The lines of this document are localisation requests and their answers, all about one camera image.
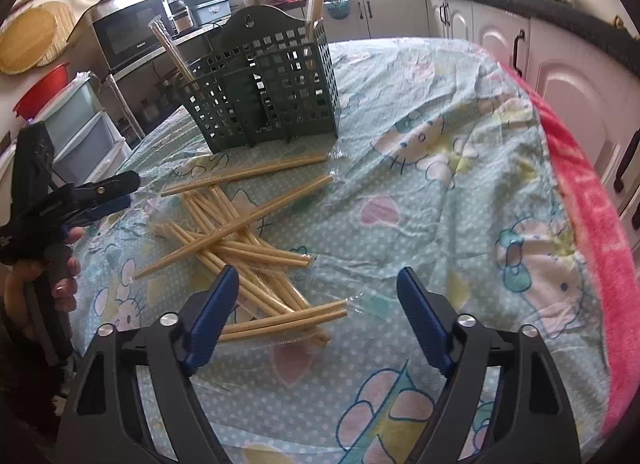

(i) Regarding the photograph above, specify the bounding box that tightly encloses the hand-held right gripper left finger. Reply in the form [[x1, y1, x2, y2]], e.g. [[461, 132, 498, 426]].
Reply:
[[55, 265, 241, 464]]

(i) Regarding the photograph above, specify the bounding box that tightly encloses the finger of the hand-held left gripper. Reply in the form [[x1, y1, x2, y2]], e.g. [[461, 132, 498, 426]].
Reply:
[[62, 170, 142, 209], [65, 195, 133, 226]]

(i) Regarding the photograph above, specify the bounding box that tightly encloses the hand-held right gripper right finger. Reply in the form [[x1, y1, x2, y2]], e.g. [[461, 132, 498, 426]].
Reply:
[[396, 266, 583, 464]]

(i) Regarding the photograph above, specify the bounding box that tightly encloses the pile of chopsticks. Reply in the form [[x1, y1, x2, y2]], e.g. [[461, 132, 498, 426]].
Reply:
[[132, 153, 349, 346]]

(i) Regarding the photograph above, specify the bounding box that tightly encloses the green plastic utensil holder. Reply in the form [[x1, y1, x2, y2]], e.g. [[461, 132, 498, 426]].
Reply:
[[174, 9, 342, 155]]

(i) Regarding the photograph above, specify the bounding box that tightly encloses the person's left hand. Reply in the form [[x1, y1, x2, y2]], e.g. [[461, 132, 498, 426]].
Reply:
[[4, 226, 86, 342]]

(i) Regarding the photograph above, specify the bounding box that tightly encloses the plastic drawer unit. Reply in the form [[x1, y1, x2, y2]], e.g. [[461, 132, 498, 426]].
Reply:
[[30, 75, 133, 185]]

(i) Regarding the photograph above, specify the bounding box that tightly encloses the red plastic basin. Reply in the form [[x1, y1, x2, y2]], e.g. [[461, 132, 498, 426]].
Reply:
[[12, 62, 71, 121]]

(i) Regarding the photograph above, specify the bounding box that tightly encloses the metal shelf rack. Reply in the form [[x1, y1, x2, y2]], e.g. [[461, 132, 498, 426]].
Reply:
[[100, 24, 236, 140]]

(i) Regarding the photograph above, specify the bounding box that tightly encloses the printed light blue tablecloth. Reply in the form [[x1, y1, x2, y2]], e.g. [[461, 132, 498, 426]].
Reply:
[[65, 36, 608, 464]]

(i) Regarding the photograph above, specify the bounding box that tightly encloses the round bamboo board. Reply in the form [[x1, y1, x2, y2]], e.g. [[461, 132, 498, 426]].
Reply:
[[0, 9, 56, 76]]

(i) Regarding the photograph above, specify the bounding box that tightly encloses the round woven mat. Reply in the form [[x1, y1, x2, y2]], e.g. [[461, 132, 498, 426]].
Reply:
[[37, 0, 77, 67]]

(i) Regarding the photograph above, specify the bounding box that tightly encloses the black microwave oven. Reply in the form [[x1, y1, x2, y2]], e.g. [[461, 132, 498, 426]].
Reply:
[[90, 0, 173, 72]]

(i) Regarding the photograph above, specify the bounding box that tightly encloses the pink fleece blanket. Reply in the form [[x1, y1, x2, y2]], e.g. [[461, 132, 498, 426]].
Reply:
[[472, 41, 640, 440]]

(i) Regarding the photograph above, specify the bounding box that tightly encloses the black kitchen countertop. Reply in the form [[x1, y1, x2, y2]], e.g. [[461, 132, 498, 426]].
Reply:
[[280, 0, 640, 77]]

